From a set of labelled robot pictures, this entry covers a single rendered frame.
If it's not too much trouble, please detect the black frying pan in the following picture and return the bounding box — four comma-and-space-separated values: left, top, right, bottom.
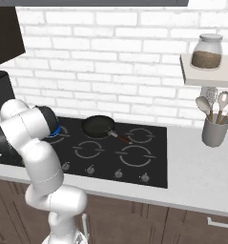
81, 114, 134, 146

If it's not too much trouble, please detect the black hob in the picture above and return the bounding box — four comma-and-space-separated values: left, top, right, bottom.
0, 115, 169, 190

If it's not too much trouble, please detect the brown cupboard door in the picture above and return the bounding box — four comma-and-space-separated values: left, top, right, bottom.
76, 193, 167, 244
0, 177, 52, 244

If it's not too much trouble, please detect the pale slotted spatula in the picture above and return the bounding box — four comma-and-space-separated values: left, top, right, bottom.
204, 87, 218, 112

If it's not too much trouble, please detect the grey utensil pot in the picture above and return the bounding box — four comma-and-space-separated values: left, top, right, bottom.
201, 116, 228, 149

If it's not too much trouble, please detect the pale pasta spoon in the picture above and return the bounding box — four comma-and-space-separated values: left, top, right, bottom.
216, 91, 228, 125

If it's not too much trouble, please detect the glass jar with brown contents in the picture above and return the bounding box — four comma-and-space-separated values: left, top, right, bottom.
190, 32, 224, 71

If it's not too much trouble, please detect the black tall appliance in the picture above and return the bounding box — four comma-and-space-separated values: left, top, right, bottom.
0, 70, 16, 126

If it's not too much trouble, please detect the grey range hood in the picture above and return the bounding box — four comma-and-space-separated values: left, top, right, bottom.
0, 0, 190, 8

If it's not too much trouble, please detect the brown drawer front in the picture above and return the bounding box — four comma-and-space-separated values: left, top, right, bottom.
162, 206, 228, 244

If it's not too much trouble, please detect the pale spoon with wooden handle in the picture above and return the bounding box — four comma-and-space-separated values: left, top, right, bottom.
195, 95, 215, 123

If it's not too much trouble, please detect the white wall shelf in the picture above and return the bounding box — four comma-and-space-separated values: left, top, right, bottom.
179, 52, 228, 90

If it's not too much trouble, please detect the white cupboard door handle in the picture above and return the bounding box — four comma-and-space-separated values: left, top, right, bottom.
81, 213, 90, 243

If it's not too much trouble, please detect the dark wall cupboard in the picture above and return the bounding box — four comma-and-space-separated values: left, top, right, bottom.
0, 0, 27, 69

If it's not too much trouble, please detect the white drawer handle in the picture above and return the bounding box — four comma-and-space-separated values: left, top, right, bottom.
206, 216, 228, 231

